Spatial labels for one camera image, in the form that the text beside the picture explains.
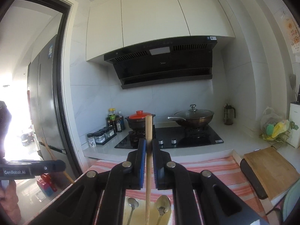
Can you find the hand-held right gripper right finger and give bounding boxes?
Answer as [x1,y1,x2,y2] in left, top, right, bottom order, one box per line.
[152,139,270,225]

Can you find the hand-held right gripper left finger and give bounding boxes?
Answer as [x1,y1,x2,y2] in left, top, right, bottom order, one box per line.
[30,138,147,225]

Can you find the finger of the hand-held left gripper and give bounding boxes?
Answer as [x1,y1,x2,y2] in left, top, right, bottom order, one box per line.
[31,160,66,177]

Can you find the large metal spoon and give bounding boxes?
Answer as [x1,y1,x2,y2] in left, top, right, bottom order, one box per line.
[155,194,172,225]

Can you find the small metal spoon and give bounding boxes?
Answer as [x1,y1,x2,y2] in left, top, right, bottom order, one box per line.
[127,197,139,225]

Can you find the cream ribbed utensil holder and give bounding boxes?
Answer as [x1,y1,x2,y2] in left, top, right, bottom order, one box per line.
[124,195,174,225]

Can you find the person's left hand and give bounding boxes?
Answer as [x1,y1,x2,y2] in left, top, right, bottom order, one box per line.
[0,180,21,219]

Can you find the black clay pot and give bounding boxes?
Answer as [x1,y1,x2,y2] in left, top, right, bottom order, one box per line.
[125,115,153,131]

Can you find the dark sauce bottle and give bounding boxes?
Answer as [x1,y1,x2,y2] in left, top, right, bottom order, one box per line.
[116,111,125,132]

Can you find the spice jars and bottles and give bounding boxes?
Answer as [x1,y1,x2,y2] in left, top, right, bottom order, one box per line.
[93,127,117,145]

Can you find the black gas hob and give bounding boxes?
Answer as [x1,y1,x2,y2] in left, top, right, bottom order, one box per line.
[114,124,224,149]

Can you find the black-lidded spice jar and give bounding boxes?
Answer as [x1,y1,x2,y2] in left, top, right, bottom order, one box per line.
[87,133,97,148]

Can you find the yellow-capped sauce bottle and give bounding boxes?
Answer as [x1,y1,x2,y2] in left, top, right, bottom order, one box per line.
[107,108,118,132]

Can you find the dark wok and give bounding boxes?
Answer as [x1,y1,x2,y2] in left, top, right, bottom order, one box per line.
[167,109,215,128]

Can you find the glass wok lid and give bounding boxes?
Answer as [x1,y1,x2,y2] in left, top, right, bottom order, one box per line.
[174,104,214,119]

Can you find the pink striped tablecloth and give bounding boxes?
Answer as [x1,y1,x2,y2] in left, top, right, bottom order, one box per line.
[83,155,270,225]

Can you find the grey refrigerator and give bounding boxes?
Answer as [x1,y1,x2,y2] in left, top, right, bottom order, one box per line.
[27,34,69,163]

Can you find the dark glass pitcher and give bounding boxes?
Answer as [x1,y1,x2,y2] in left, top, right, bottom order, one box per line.
[223,103,236,125]

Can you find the black range hood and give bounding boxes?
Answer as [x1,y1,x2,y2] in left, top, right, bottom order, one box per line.
[104,35,218,90]

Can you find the wooden cutting board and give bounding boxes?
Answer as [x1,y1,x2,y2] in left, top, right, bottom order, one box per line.
[243,146,300,201]

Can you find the bag of green yellow items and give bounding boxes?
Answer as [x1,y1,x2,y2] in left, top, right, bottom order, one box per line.
[260,106,296,144]

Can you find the white knife block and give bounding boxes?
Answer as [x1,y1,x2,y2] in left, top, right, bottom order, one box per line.
[287,102,300,147]

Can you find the green cutting board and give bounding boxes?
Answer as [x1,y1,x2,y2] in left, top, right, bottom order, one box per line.
[281,185,300,225]

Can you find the hanging printed bag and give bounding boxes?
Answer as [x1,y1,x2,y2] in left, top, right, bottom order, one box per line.
[282,11,300,63]

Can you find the white wall cabinet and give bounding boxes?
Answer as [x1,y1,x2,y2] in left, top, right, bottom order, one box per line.
[85,0,236,63]

